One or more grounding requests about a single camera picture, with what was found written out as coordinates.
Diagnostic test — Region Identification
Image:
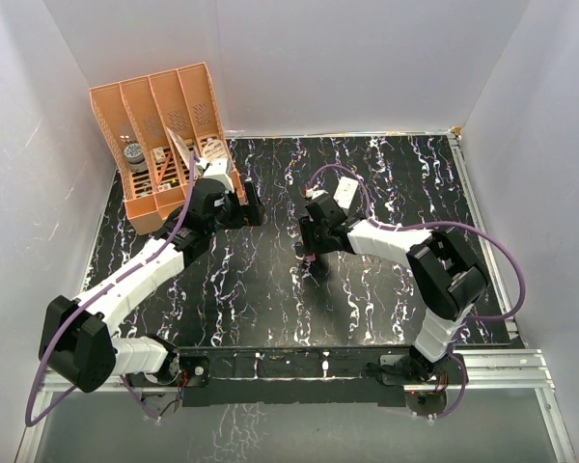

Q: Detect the round grey tin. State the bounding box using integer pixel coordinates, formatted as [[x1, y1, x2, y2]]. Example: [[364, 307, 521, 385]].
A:
[[124, 143, 148, 173]]

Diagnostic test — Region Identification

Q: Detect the white packet in organizer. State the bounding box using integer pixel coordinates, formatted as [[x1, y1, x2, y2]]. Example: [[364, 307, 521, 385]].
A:
[[166, 127, 191, 166]]

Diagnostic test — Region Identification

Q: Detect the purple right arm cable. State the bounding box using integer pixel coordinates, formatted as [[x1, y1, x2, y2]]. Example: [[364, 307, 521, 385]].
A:
[[307, 164, 521, 419]]

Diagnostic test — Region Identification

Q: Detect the orange plastic file organizer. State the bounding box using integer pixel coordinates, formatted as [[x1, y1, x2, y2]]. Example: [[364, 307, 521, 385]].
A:
[[90, 63, 229, 235]]

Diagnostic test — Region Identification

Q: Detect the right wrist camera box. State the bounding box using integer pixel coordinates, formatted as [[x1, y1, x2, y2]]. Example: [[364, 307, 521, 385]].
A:
[[333, 177, 359, 211]]

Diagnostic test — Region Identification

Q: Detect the small white card box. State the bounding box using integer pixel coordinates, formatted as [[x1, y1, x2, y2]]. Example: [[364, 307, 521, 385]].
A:
[[152, 147, 167, 164]]

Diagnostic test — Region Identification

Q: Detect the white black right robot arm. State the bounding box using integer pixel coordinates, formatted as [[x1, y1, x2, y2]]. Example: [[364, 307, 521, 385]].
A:
[[299, 191, 488, 383]]

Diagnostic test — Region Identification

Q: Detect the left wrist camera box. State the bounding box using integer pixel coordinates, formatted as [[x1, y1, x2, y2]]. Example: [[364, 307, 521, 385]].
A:
[[195, 156, 231, 178]]

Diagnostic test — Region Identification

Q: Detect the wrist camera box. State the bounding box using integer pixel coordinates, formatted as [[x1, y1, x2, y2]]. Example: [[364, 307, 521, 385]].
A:
[[195, 156, 231, 178], [333, 177, 359, 211]]

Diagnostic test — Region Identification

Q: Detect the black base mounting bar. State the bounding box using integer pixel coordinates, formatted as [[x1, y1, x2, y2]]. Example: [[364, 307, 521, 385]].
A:
[[128, 346, 468, 407]]

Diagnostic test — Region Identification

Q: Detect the white label packet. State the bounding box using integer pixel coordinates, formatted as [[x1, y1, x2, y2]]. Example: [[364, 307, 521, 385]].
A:
[[202, 138, 230, 163]]

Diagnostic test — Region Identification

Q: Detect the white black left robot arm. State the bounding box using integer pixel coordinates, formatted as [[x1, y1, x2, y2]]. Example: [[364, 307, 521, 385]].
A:
[[40, 177, 264, 393]]

